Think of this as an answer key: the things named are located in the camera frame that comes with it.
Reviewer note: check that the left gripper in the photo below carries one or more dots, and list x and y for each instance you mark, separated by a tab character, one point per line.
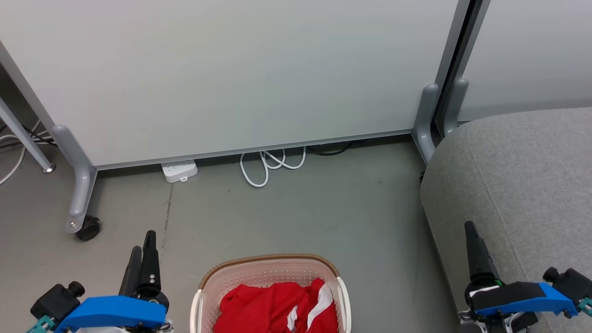
161	298

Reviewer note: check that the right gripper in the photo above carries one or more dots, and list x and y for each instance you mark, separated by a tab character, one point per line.
481	284

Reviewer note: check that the plain red garment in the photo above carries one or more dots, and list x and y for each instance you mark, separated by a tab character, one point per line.
254	307

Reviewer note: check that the red garment with white panel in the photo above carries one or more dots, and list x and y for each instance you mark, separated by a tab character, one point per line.
321	303

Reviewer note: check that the grey fabric sofa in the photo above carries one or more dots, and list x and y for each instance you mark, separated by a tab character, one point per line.
522	194

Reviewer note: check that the black caster wheel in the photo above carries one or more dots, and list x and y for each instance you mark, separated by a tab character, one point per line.
89	229

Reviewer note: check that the grey partition foot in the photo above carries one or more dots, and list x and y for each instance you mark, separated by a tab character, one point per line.
454	106
81	185
425	125

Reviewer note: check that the white power strip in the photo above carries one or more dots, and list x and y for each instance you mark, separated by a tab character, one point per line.
179	170

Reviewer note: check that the white plastic laundry basket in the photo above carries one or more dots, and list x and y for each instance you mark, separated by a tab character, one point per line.
259	273

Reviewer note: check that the grey metal table leg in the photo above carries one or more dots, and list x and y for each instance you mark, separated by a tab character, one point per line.
23	135

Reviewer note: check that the wide white partition panel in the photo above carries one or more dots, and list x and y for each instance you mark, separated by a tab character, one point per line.
231	69

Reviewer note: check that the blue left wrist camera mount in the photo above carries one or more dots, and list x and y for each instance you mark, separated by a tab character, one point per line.
115	311

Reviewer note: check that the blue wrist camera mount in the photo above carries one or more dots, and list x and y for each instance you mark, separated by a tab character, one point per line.
527	298
115	311

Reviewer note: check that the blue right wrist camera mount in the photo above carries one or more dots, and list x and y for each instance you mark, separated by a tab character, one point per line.
527	298

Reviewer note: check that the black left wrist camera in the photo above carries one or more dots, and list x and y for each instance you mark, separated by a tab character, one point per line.
55	299

